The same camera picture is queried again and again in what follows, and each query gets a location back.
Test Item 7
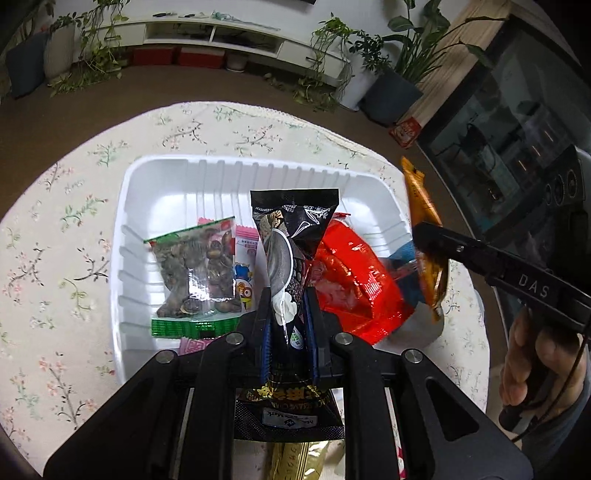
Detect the orange snack packet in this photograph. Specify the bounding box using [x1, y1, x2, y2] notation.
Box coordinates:
[401, 156, 450, 321]

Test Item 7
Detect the tall broad-leaf plant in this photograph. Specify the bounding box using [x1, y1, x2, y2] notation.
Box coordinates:
[383, 0, 495, 84]

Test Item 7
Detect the light blue cloth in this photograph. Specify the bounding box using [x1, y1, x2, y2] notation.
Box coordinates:
[212, 11, 280, 31]

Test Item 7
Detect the dark square planter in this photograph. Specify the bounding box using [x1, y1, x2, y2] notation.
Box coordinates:
[7, 32, 49, 99]
[359, 65, 423, 126]

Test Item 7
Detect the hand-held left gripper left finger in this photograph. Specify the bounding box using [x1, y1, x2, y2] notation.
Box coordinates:
[44, 286, 273, 480]

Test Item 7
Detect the person's right hand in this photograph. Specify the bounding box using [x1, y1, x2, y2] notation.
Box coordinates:
[499, 305, 583, 416]

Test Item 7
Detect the red white snack packet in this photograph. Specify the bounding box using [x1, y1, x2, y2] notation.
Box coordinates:
[394, 440, 409, 480]

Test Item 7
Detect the tall white planter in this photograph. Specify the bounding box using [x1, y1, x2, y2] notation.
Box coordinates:
[339, 69, 384, 112]

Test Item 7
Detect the person's right forearm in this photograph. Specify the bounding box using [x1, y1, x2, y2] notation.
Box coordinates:
[522, 388, 591, 480]

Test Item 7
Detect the light blue snack packet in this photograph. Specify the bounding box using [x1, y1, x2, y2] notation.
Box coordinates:
[381, 239, 423, 305]

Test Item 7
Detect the white television cabinet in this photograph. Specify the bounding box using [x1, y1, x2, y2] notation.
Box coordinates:
[83, 11, 352, 88]

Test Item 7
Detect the pink cartoon snack packet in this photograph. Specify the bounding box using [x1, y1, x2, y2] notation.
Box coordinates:
[180, 224, 260, 355]

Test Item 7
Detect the small bushy plant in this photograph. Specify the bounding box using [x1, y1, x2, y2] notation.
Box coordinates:
[353, 30, 391, 75]

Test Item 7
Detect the black snack packet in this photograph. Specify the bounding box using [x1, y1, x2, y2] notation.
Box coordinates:
[235, 188, 346, 441]

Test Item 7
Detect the gold snack packet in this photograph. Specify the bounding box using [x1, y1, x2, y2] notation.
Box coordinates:
[270, 440, 343, 480]

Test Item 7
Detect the thin black cable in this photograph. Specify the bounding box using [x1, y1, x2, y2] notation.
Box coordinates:
[517, 330, 589, 444]

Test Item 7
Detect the green clear chestnut packet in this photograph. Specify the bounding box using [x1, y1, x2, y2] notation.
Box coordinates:
[143, 217, 245, 339]

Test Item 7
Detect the grey ribbed planter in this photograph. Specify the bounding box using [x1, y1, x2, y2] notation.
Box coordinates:
[44, 23, 77, 81]

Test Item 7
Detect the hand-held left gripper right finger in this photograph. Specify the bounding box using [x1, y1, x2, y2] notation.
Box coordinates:
[302, 286, 534, 480]

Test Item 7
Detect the red paper bag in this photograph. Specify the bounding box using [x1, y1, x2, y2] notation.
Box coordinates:
[389, 116, 423, 148]

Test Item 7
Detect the trailing vine plant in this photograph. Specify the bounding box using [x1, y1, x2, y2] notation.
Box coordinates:
[263, 14, 356, 112]
[48, 0, 130, 95]

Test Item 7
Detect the potted plant dark pot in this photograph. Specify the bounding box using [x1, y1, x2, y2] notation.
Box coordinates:
[406, 0, 513, 134]

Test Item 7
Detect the floral tablecloth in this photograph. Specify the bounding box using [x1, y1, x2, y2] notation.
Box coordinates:
[0, 100, 490, 480]

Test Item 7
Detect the white plastic tray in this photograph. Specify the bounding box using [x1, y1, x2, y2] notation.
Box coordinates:
[108, 154, 445, 386]

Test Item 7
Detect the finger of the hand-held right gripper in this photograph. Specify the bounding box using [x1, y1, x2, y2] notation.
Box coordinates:
[413, 222, 506, 284]

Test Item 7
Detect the red storage box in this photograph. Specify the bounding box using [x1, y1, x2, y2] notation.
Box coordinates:
[178, 46, 226, 69]
[131, 46, 175, 66]

